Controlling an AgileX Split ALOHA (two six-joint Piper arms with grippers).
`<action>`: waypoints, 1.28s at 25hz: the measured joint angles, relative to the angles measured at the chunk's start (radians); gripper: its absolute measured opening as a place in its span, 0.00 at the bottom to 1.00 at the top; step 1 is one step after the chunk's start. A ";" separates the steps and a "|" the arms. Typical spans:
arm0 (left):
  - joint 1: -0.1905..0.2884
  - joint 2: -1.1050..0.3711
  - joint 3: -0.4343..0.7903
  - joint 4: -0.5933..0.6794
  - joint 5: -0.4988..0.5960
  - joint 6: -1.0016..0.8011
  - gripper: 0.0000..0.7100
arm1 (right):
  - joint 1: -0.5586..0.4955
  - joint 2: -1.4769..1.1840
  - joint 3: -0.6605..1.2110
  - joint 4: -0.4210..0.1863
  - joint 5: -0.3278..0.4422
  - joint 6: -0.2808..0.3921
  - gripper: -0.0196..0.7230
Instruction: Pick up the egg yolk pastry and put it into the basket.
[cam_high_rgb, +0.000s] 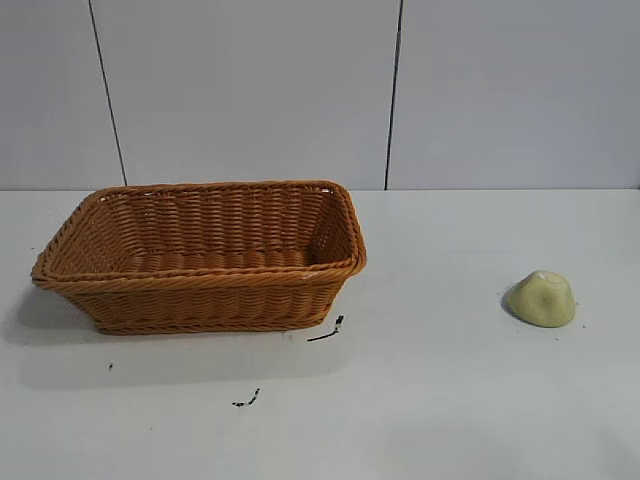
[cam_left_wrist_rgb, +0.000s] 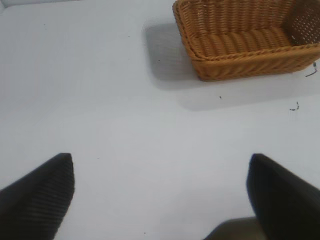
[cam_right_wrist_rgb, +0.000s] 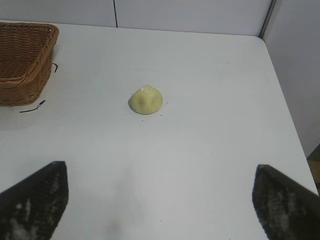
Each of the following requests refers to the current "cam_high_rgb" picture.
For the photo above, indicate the pale yellow egg yolk pastry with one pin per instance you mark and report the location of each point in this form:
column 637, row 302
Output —
column 542, row 302

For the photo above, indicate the brown woven wicker basket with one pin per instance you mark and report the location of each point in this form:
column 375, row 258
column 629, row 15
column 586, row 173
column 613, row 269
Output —
column 200, row 300

